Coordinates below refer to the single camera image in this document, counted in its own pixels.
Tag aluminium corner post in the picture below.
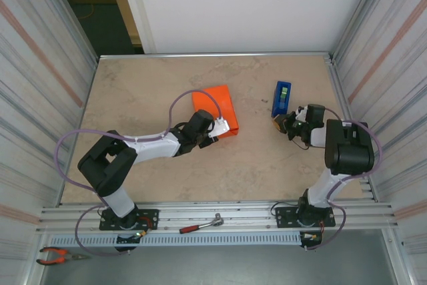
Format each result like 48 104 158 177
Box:
39 0 100 62
332 0 394 57

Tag orange handled pliers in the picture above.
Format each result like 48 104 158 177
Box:
35 246 91 266

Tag blue tape dispenser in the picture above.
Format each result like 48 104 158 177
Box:
271 80 293 119

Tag white door frame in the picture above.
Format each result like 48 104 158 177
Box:
115 0 157 55

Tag orange floor cable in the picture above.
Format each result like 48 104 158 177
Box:
78 3 101 21

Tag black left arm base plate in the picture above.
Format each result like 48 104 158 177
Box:
99 208 159 232

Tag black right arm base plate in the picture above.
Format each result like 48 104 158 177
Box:
275 205 336 229

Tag wide aluminium mounting rail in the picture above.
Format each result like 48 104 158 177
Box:
35 200 400 235

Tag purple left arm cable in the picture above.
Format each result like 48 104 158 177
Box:
55 89 224 258

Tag grey slotted cable duct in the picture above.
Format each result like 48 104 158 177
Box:
48 233 303 248

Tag red handled ratchet wrench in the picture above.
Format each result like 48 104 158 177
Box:
179 212 225 235

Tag thin black right gripper cable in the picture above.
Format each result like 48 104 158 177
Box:
290 137 310 150

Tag orange wrapping paper sheet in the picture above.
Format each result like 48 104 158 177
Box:
191 84 240 138

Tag aluminium side rail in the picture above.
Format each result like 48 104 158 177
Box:
325 53 380 203

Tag thin aluminium table edge rail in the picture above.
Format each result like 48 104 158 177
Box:
99 51 334 59

